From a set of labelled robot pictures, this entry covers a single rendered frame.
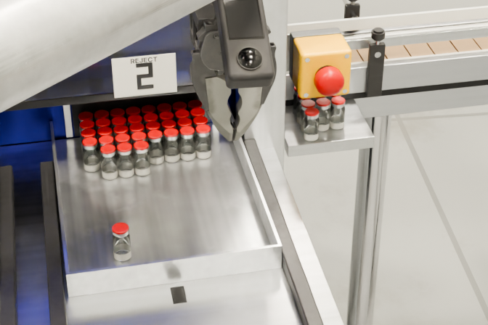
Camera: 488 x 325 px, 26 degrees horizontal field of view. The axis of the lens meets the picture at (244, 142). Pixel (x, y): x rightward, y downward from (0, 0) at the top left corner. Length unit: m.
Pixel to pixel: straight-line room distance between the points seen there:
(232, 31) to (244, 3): 0.04
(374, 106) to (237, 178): 0.31
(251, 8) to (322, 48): 0.42
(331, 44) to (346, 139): 0.15
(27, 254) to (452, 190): 1.80
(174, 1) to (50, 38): 0.11
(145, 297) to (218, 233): 0.15
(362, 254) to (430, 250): 0.88
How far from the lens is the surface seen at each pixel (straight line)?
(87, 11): 0.74
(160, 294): 1.28
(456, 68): 1.67
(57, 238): 1.34
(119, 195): 1.43
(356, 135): 1.55
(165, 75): 1.42
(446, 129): 3.23
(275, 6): 1.41
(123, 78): 1.42
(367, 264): 1.90
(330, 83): 1.44
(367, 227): 1.85
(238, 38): 1.03
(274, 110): 1.49
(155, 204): 1.41
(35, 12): 0.72
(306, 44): 1.47
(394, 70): 1.64
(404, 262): 2.71
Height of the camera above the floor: 1.73
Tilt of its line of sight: 34 degrees down
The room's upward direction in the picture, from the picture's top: straight up
